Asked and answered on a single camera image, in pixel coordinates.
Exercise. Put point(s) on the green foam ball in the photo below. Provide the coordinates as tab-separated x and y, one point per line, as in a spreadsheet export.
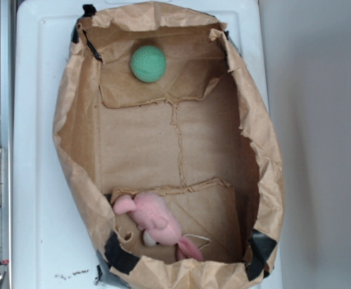
148	63

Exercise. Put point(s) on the brown paper bag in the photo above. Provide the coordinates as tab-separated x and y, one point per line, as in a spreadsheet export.
200	137

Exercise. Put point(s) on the pink plush bunny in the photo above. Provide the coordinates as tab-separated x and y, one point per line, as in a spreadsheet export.
153	217

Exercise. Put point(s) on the aluminium frame rail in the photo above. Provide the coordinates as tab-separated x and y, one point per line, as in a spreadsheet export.
7	38

